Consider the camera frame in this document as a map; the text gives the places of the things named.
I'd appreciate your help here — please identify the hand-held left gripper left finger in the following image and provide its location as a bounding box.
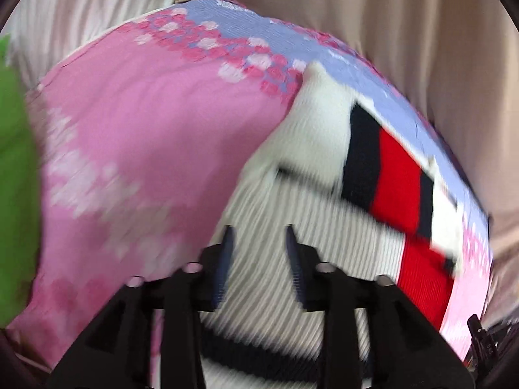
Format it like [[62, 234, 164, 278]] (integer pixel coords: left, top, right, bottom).
[[48, 225, 236, 389]]

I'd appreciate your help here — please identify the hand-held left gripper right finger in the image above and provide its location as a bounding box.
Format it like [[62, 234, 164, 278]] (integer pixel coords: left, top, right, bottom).
[[285, 224, 476, 389]]

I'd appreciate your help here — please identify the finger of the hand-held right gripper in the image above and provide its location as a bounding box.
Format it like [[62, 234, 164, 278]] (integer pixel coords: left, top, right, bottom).
[[462, 314, 512, 367]]

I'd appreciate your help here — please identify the white striped knit sweater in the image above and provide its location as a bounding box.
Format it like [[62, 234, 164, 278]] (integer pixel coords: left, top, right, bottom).
[[151, 62, 465, 389]]

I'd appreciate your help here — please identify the pink floral blanket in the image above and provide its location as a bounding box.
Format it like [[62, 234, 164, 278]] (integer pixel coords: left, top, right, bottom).
[[8, 0, 494, 373]]

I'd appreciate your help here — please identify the green cloth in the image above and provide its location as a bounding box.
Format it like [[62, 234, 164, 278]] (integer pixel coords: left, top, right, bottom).
[[0, 34, 42, 328]]

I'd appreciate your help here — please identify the beige curtain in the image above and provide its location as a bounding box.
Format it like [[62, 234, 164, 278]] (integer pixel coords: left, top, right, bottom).
[[0, 0, 519, 325]]

